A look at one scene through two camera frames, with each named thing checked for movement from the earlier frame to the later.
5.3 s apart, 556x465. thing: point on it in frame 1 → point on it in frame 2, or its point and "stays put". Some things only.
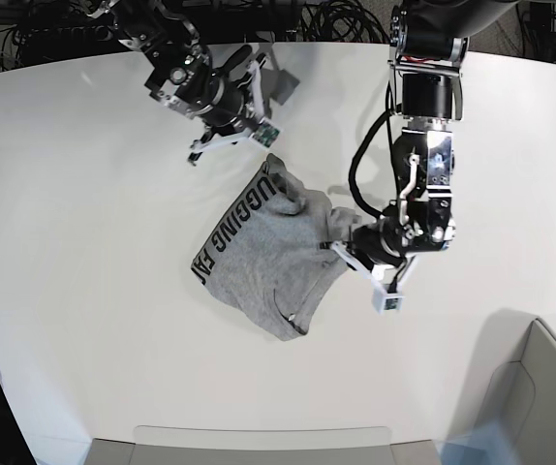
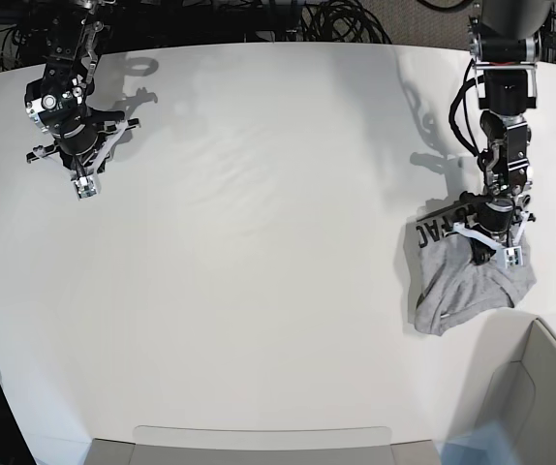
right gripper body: (382, 249) → (497, 223)
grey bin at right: (534, 390) stays put
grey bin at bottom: (165, 445) stays put
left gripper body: (230, 102) → (84, 141)
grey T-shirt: (271, 257) → (444, 282)
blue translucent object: (487, 445) stays put
